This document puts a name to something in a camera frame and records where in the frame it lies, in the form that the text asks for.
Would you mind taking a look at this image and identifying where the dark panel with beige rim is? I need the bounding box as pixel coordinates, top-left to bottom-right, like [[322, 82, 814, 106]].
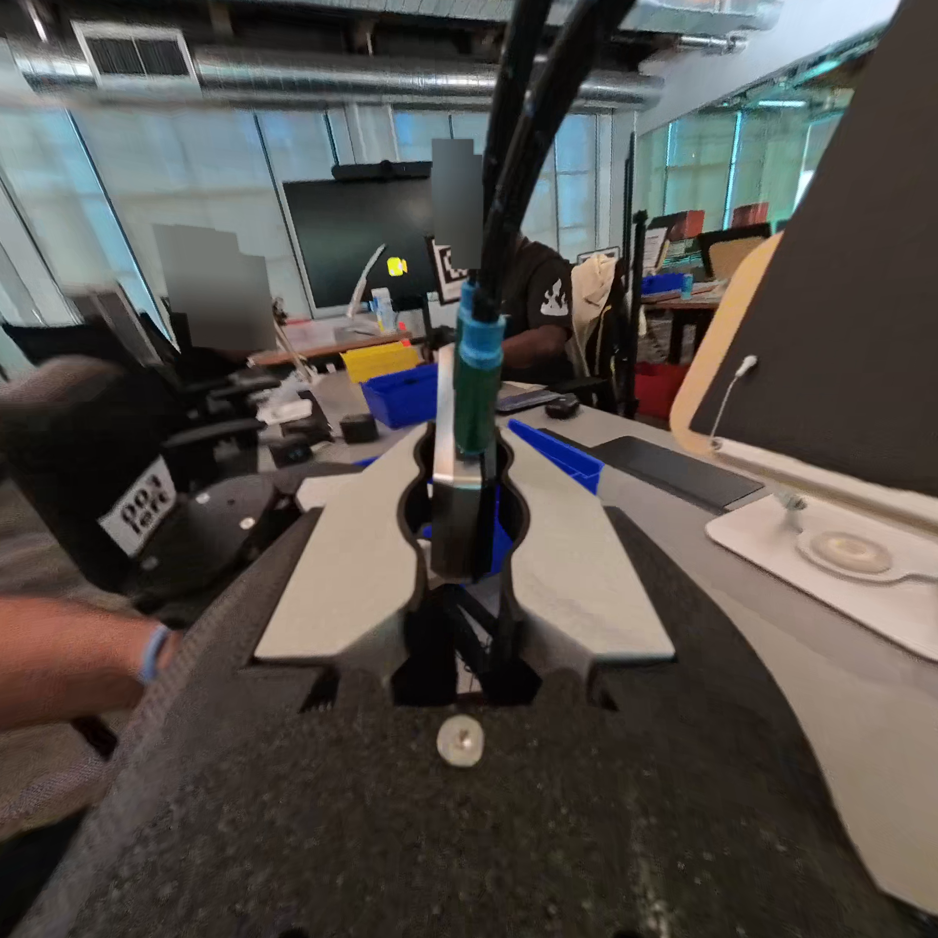
[[670, 0, 938, 514]]

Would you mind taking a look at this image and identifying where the blue wristband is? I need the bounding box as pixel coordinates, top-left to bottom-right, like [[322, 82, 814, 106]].
[[138, 623, 174, 684]]

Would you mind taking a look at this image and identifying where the printed marker sign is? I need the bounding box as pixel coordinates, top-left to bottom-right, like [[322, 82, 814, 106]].
[[428, 236, 477, 305]]

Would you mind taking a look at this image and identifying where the red plastic bin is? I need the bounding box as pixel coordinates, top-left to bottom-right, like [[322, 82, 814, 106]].
[[634, 361, 691, 420]]

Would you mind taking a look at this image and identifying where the small blue plastic bin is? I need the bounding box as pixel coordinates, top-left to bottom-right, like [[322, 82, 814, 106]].
[[361, 364, 441, 431]]

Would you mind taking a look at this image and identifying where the silver air duct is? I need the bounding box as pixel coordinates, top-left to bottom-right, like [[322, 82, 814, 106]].
[[192, 44, 666, 112]]

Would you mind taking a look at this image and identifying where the white ceiling vent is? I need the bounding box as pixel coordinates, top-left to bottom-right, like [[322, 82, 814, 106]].
[[72, 21, 200, 90]]

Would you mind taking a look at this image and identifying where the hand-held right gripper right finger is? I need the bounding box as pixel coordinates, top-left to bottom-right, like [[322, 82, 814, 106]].
[[498, 427, 677, 690]]

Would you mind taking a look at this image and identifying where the yellow plastic bin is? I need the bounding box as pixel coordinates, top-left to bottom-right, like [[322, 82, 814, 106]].
[[341, 341, 424, 384]]

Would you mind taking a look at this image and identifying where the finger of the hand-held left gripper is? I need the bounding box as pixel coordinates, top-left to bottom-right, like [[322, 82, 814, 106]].
[[295, 469, 367, 514]]

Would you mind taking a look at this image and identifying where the grey desk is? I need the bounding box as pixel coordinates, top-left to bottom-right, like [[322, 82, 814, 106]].
[[256, 366, 938, 917]]

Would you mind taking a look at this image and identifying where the braided cable with green plug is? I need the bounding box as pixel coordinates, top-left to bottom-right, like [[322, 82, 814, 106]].
[[484, 0, 640, 294], [453, 0, 561, 455]]

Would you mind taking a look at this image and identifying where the person's left forearm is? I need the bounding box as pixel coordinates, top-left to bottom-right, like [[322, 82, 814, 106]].
[[0, 594, 175, 732]]

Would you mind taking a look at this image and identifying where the black desk pad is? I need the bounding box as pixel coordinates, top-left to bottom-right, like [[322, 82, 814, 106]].
[[592, 435, 765, 514]]

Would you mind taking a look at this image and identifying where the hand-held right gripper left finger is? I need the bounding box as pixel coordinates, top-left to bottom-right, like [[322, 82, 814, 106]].
[[253, 422, 441, 690]]

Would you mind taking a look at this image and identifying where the large black monitor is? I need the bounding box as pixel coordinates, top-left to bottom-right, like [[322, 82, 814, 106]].
[[282, 176, 441, 312]]

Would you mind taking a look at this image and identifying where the silver switch box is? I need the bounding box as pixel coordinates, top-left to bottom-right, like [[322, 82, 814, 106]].
[[428, 344, 501, 585]]

